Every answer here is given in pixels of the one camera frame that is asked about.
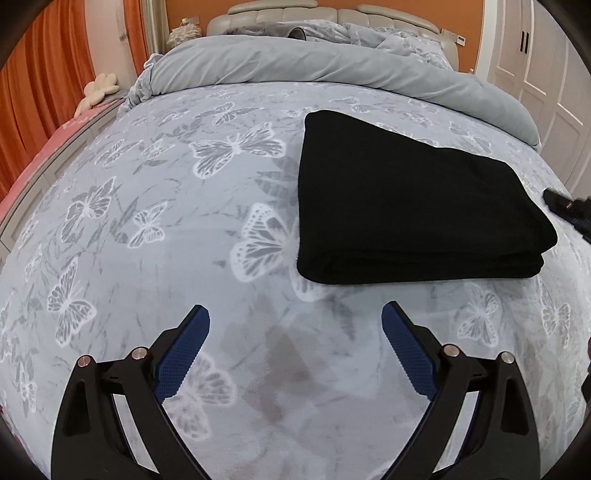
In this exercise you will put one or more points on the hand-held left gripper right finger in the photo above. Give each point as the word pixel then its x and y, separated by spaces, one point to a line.
pixel 411 353

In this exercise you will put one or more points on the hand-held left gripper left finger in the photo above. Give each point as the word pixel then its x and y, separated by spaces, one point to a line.
pixel 182 355

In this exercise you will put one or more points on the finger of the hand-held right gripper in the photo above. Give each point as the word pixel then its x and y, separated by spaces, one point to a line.
pixel 570 210

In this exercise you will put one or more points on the black pants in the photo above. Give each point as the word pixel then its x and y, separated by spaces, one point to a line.
pixel 406 198

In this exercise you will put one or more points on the butterfly print bed blanket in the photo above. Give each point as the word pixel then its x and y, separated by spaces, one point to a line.
pixel 161 258

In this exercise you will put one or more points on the white wardrobe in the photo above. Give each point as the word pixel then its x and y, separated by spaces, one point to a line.
pixel 545 78

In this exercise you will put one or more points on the white window bench cabinet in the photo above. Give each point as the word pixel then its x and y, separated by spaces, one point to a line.
pixel 55 166

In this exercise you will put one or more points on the pink bench cushion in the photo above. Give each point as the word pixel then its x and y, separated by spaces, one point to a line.
pixel 46 143

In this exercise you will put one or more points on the flower shaped cushion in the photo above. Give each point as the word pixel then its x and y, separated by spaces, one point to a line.
pixel 99 90

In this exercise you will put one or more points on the orange curtain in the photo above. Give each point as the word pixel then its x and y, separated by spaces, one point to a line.
pixel 41 83

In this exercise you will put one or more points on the grey duvet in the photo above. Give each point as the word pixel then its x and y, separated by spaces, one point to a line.
pixel 286 62

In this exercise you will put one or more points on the white plush toy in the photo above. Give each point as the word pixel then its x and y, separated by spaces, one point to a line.
pixel 184 34

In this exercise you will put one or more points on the beige padded headboard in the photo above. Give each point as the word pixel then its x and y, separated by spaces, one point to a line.
pixel 277 14

